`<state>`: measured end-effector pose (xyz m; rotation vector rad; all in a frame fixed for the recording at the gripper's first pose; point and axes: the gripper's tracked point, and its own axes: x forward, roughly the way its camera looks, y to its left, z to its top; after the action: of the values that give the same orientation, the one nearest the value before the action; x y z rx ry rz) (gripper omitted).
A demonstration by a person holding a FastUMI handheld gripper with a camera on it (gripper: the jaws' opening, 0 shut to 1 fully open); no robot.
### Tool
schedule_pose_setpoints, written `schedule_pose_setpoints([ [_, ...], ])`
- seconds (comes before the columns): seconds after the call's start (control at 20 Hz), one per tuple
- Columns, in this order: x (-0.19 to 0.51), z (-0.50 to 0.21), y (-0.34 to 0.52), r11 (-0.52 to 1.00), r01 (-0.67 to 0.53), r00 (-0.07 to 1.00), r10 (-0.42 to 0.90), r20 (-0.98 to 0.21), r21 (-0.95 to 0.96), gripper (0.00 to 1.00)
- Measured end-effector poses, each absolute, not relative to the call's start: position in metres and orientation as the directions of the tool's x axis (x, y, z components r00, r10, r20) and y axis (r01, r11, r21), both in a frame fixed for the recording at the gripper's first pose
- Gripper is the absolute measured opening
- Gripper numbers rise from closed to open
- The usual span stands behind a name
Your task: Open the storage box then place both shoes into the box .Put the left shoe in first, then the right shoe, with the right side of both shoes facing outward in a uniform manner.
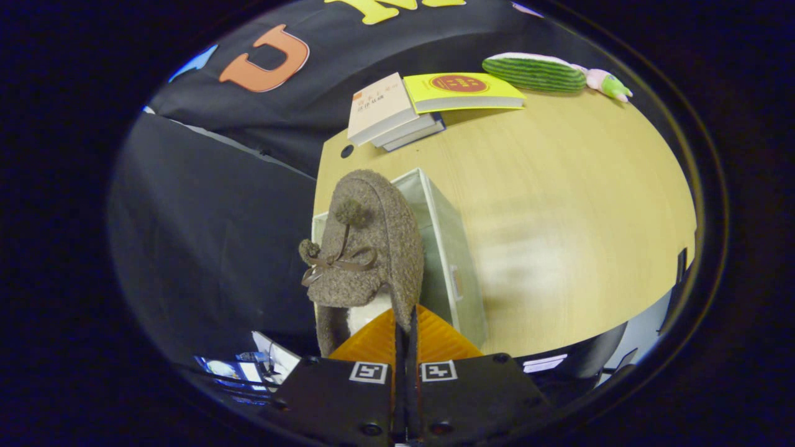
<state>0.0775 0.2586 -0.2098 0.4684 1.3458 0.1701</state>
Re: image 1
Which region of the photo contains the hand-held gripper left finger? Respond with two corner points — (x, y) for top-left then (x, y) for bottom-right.
(272, 307), (398, 446)

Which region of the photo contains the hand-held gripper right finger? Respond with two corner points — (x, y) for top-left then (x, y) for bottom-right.
(407, 304), (550, 445)

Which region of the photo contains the cream fabric storage box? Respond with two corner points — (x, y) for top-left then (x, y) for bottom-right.
(311, 167), (489, 349)

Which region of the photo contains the brown fuzzy shoe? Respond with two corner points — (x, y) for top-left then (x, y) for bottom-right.
(299, 169), (425, 358)

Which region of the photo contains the white board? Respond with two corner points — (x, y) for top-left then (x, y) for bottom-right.
(251, 331), (302, 378)

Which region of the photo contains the blue picture display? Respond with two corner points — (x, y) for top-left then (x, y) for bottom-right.
(193, 353), (275, 405)

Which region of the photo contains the black backdrop cloth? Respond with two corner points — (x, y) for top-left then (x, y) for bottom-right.
(107, 112), (319, 368)
(148, 0), (600, 178)

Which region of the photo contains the grey-blue book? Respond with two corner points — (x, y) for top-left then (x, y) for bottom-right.
(381, 118), (447, 153)

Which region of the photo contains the white book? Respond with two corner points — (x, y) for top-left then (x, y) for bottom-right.
(370, 112), (439, 148)

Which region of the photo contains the beige cover book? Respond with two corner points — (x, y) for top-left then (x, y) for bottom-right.
(347, 72), (420, 147)

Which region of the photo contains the yellow book with red circle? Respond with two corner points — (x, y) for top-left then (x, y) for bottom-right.
(402, 72), (527, 115)

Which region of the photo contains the green striped plush toy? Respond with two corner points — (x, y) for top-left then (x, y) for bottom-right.
(481, 52), (588, 94)

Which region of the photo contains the pink and green plush toy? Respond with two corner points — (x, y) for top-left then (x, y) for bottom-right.
(571, 63), (634, 102)

